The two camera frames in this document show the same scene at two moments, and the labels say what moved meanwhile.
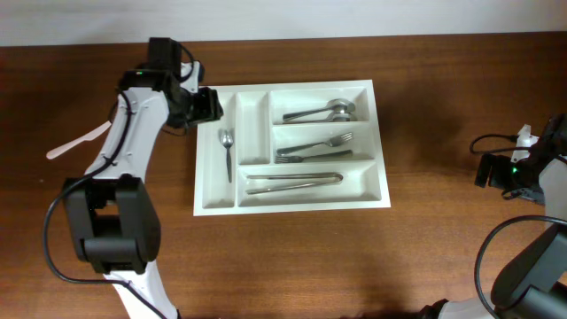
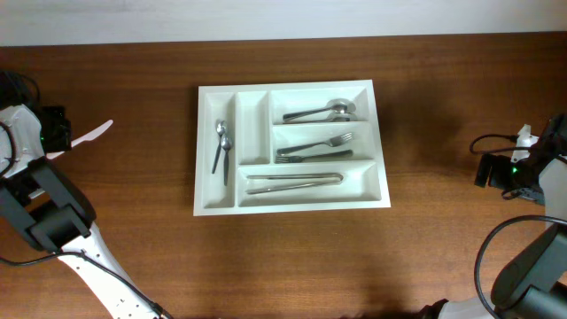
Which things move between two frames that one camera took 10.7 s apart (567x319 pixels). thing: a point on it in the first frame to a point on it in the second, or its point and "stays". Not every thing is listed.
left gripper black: x=212 y=109 to x=63 y=141
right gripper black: x=499 y=163 stays
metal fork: x=299 y=159 stays
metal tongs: x=333 y=176 stays
